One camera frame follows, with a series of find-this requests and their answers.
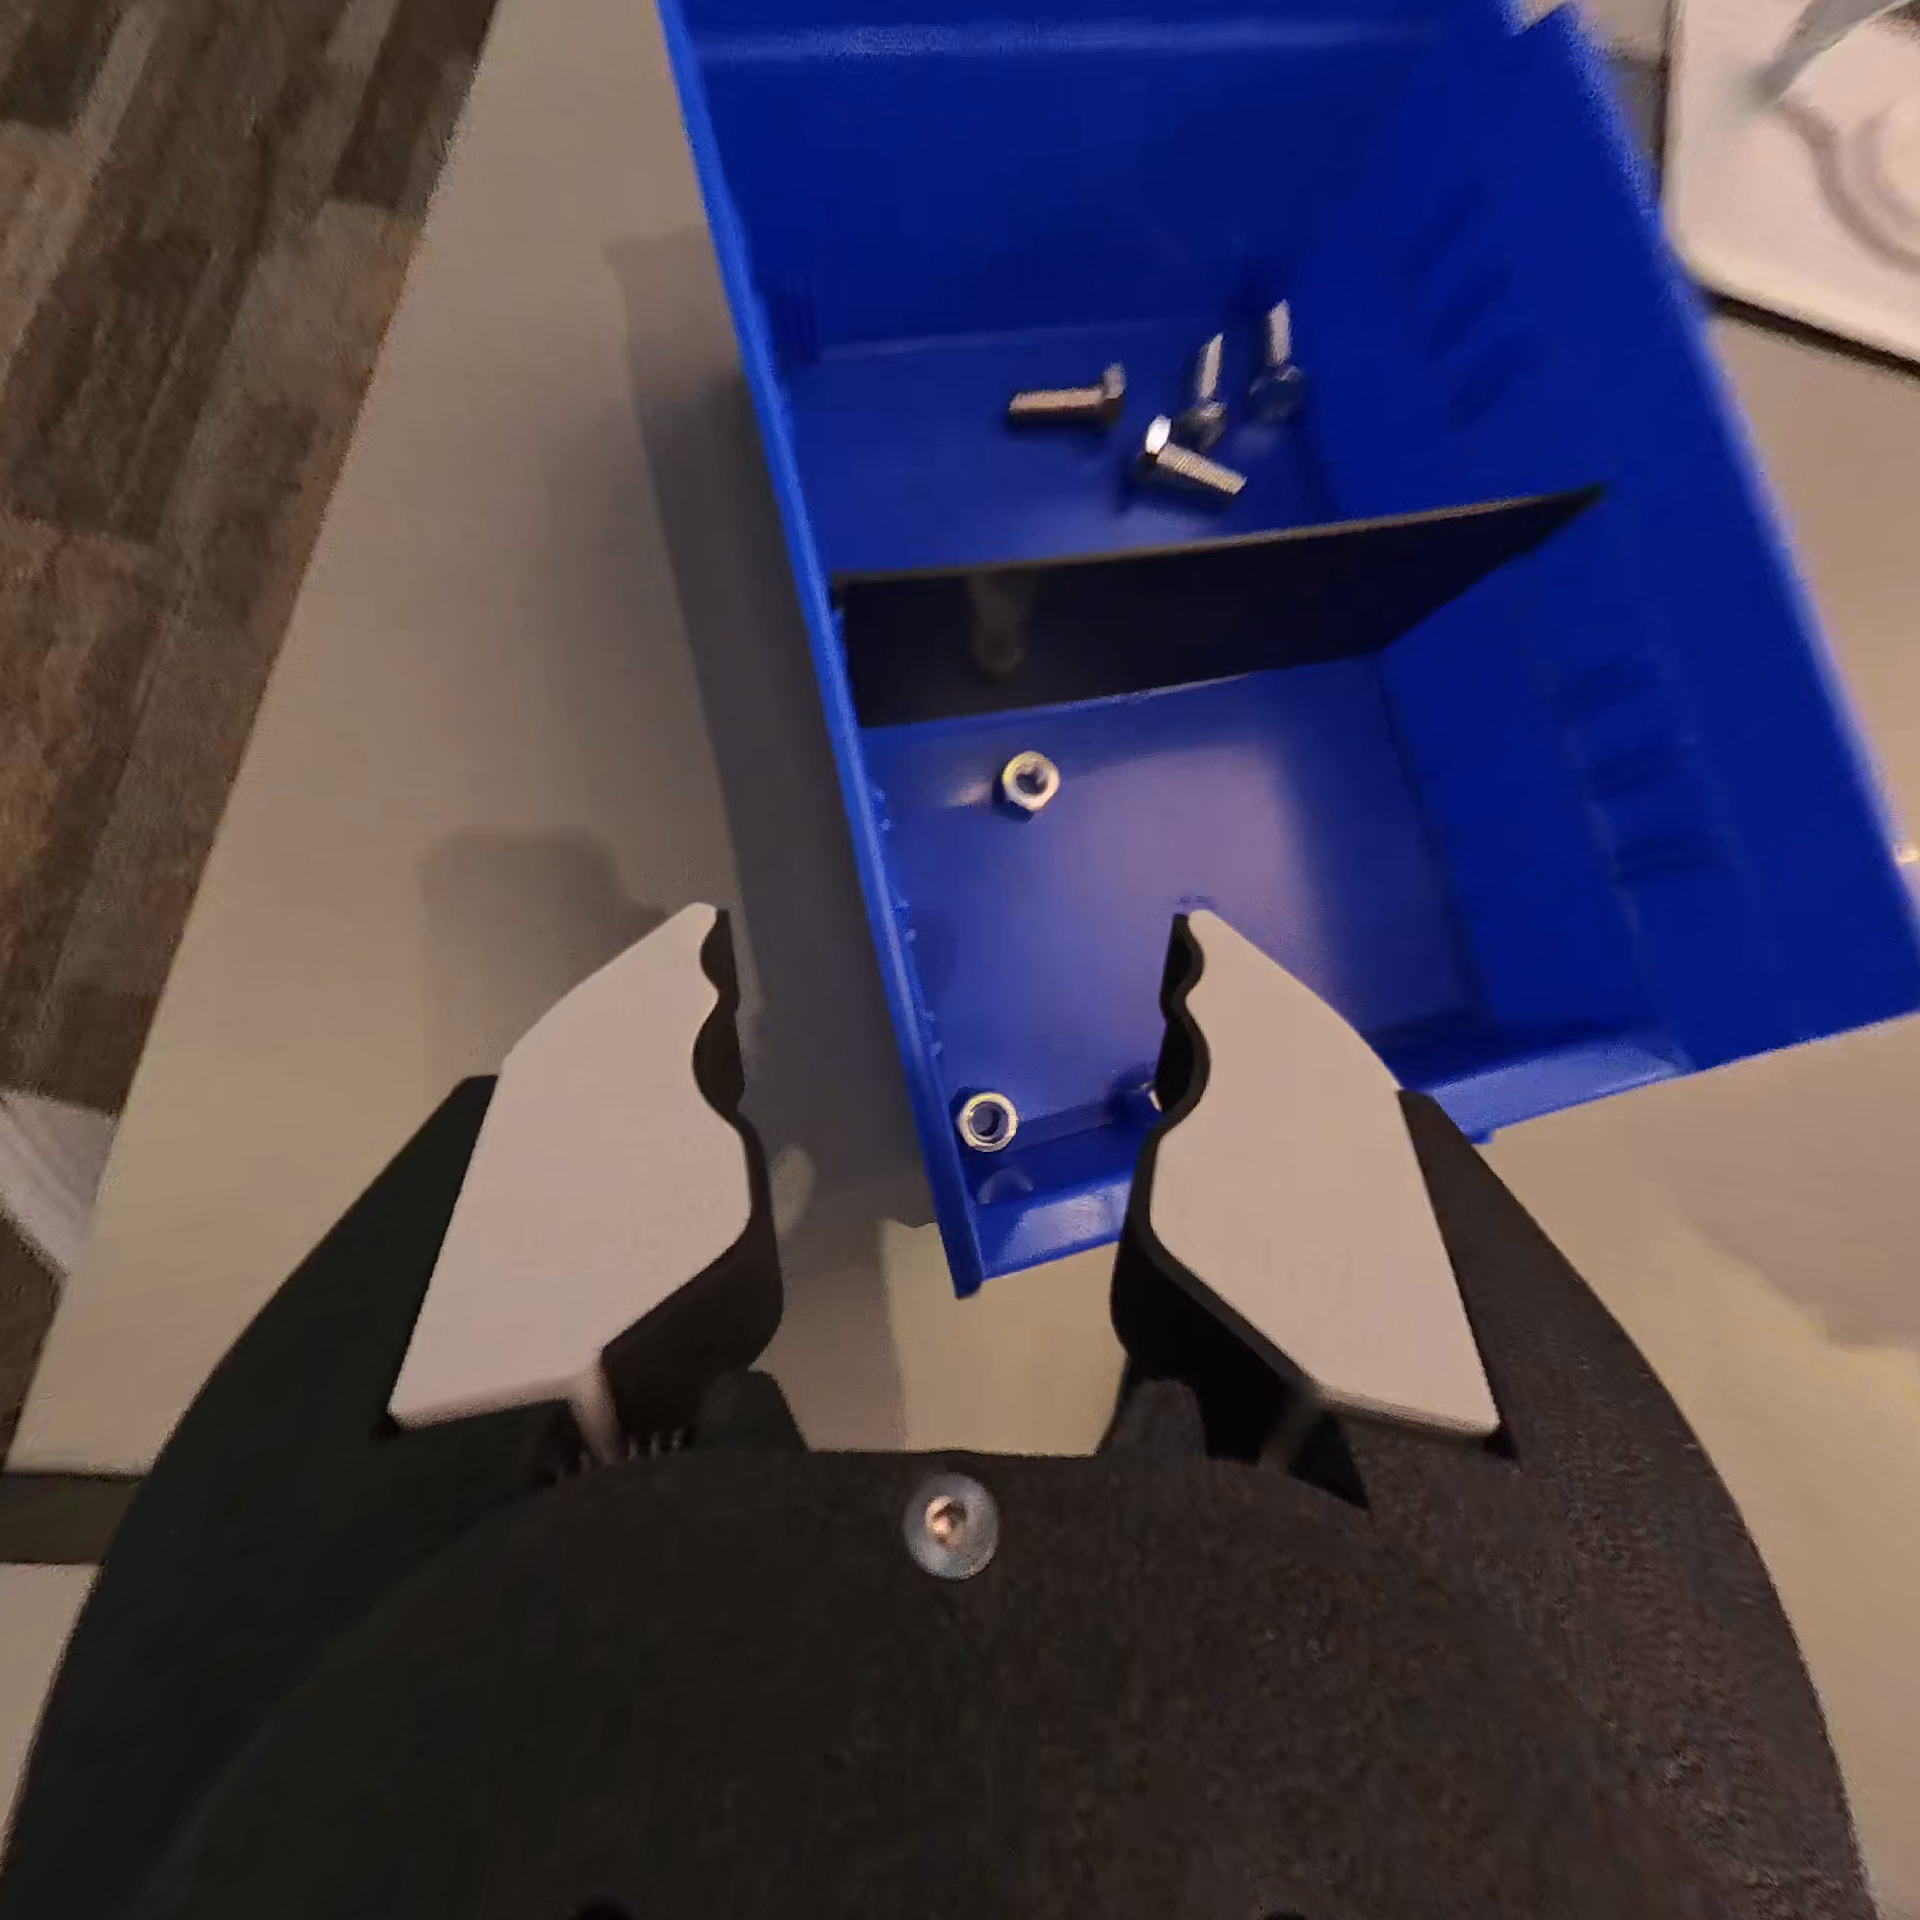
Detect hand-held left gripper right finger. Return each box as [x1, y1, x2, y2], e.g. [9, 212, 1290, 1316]
[1112, 908, 1504, 1472]

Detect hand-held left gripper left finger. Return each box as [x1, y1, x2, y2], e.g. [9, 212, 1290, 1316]
[385, 904, 784, 1465]

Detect blue divided parts bin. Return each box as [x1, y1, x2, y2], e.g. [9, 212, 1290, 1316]
[650, 0, 1920, 1301]

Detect black bin divider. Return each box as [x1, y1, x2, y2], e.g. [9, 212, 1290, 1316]
[829, 484, 1608, 732]

